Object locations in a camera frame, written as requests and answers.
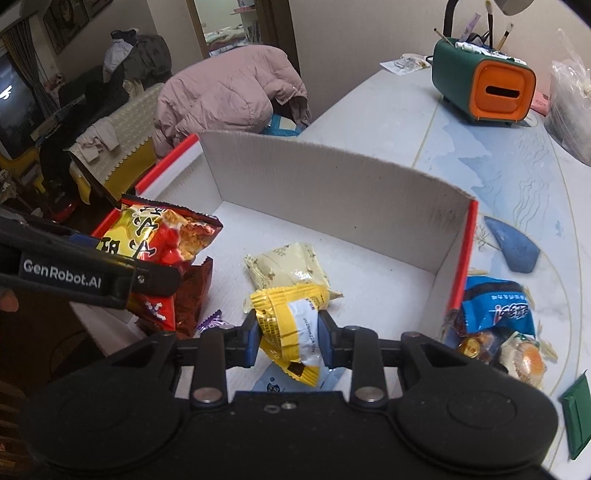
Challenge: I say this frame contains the pink padded jacket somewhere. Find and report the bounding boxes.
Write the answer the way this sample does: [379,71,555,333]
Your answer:
[153,44,310,160]

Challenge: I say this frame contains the green snack packet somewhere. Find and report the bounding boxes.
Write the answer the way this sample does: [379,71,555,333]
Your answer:
[558,368,591,460]

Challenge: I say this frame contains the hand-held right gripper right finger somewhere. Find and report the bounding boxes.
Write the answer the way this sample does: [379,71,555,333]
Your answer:
[318,309,467,411]

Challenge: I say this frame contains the purple candy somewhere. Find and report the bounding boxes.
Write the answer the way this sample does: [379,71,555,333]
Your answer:
[197,309,232,333]

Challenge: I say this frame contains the dark blue snack packet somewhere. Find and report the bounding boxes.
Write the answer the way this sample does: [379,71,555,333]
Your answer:
[454,275,537,343]

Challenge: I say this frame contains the dark clothes pile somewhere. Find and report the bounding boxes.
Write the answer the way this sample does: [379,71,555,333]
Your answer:
[103,30,172,89]

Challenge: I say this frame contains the green orange tissue box organizer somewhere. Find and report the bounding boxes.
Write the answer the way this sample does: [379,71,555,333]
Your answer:
[431,36,537,128]

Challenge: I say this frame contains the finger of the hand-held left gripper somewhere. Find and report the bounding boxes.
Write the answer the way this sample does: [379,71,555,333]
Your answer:
[71,232,101,251]
[121,263,182,310]

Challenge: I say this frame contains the orange yellow chip packet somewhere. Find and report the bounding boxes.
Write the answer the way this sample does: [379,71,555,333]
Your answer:
[99,196,223,324]

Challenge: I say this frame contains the paper leaflet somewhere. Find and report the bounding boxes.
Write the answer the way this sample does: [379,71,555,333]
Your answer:
[379,54,433,75]

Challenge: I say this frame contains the clear plastic bag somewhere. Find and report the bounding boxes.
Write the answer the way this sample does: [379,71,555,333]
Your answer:
[544,30,591,167]

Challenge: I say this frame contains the cream snack packet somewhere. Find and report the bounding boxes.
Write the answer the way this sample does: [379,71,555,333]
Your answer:
[243,243,344,310]

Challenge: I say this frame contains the grey desk lamp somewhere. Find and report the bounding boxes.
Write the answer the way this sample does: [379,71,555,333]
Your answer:
[443,0,527,47]

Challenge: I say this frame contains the brown door frame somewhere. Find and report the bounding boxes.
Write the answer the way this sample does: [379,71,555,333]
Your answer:
[185,0,301,77]

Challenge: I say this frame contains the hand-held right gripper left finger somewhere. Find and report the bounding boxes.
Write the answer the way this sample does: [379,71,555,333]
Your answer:
[106,309,260,411]

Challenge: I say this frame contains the dark red snack packet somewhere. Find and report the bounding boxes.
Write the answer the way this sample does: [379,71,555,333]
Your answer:
[133,258,214,338]

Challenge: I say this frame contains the red cardboard box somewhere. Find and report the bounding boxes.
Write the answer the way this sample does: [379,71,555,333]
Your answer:
[69,130,479,370]

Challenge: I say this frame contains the cream cushion cover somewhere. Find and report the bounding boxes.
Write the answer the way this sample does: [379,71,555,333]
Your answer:
[69,82,165,195]

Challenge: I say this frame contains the dark framed wall pictures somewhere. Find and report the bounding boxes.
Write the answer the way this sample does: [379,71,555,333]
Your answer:
[41,0,114,54]

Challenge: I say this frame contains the yellow snack packet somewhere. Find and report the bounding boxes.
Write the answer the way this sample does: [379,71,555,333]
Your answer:
[250,285,324,388]

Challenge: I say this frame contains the pink notebook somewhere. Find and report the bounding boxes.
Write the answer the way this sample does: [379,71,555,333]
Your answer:
[529,89,553,116]

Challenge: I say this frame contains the gold foil candy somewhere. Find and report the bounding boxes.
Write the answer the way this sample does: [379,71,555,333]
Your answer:
[457,332,498,366]

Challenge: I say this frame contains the clear wrapped orange pastry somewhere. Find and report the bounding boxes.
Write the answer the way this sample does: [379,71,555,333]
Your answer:
[498,332,548,389]

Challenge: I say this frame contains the light blue snack packet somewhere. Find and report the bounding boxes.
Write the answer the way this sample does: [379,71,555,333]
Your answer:
[251,364,343,393]

